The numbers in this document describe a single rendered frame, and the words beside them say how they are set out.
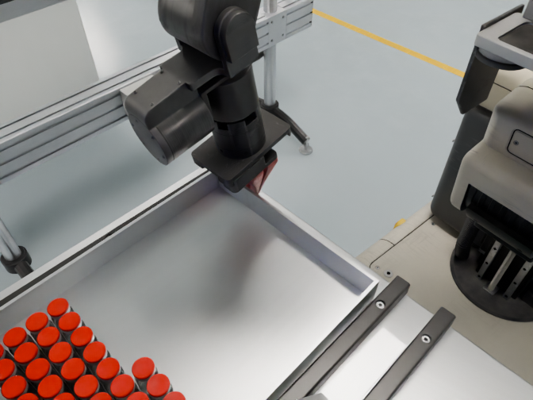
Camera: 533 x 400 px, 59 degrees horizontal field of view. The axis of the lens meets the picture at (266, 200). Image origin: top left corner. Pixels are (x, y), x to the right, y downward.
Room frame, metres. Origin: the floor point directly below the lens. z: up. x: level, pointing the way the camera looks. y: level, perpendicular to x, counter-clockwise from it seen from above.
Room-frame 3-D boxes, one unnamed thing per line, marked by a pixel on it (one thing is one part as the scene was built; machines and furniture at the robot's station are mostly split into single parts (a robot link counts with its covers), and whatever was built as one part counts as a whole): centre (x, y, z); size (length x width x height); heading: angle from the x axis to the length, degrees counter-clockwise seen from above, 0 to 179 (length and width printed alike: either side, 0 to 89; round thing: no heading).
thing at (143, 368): (0.18, 0.11, 0.90); 0.02 x 0.02 x 0.05
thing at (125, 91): (1.22, 0.38, 0.50); 0.12 x 0.05 x 0.09; 135
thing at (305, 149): (1.71, -0.01, 0.07); 0.50 x 0.08 x 0.14; 45
